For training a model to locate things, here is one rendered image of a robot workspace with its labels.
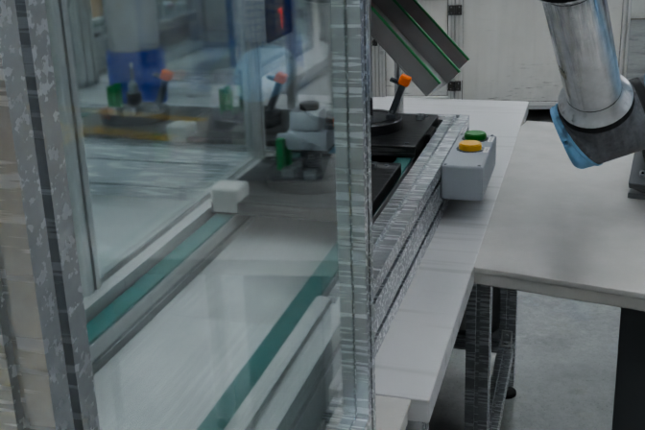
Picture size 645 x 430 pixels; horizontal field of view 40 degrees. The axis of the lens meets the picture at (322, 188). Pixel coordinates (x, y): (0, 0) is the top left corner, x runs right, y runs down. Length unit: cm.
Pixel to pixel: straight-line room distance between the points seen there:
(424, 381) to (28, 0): 79
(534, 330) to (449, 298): 184
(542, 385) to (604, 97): 148
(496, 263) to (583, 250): 15
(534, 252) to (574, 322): 175
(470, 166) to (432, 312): 36
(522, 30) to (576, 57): 434
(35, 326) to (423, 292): 95
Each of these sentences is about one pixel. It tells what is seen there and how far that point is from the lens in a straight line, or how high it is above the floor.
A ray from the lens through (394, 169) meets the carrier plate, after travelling 144.
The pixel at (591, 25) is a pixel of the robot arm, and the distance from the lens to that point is 131.
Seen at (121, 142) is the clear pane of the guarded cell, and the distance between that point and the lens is 43.
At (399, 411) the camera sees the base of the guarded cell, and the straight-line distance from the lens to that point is 100.
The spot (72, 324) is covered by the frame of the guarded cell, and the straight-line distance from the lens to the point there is 38.
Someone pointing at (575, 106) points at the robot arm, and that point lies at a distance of 145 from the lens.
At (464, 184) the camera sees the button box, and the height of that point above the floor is 93.
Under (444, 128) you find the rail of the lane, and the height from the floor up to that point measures 96.
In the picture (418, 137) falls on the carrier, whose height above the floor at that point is 97.
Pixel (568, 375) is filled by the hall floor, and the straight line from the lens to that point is 284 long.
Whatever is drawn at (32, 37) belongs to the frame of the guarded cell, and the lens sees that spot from 34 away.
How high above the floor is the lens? 139
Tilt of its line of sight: 18 degrees down
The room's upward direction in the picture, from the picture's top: 2 degrees counter-clockwise
